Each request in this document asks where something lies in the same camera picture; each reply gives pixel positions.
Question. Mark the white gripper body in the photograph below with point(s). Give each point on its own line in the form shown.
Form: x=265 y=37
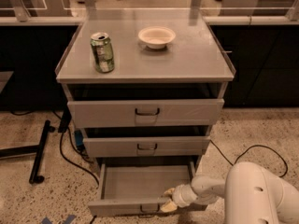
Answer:
x=179 y=196

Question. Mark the grey bottom drawer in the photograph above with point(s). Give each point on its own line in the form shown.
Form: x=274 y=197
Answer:
x=135 y=186

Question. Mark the grey drawer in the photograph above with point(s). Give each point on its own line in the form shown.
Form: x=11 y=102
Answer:
x=135 y=186
x=146 y=146
x=132 y=113

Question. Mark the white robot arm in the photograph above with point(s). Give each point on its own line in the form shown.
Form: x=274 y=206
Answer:
x=252 y=195

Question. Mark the grey middle drawer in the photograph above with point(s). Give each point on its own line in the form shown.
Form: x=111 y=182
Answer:
x=146 y=146

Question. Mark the grey drawer cabinet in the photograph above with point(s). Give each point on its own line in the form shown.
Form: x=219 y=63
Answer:
x=192 y=66

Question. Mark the grey top drawer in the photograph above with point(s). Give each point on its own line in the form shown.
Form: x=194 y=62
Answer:
x=132 y=113

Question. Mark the blue tape floor mark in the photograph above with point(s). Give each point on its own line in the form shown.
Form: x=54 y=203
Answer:
x=69 y=219

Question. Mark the black metal floor stand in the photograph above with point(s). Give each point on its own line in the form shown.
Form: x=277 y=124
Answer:
x=36 y=150

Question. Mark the green soda can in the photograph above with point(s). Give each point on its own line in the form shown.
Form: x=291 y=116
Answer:
x=102 y=52

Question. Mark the white bowl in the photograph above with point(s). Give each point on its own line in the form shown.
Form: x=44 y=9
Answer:
x=156 y=37

